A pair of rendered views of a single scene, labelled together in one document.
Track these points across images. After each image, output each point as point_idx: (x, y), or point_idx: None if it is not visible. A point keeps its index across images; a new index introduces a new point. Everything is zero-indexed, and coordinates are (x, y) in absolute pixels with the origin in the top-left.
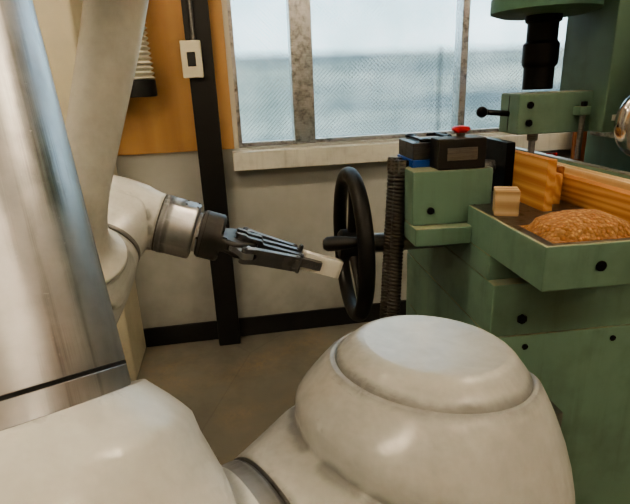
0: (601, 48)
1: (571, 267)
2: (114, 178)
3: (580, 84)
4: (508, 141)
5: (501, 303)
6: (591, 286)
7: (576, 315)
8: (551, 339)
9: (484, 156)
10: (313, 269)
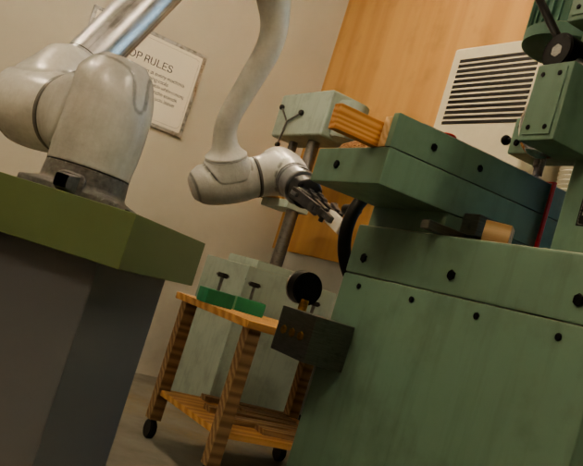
0: None
1: (325, 164)
2: (288, 150)
3: None
4: None
5: (358, 240)
6: (329, 179)
7: (394, 266)
8: (375, 285)
9: None
10: (325, 219)
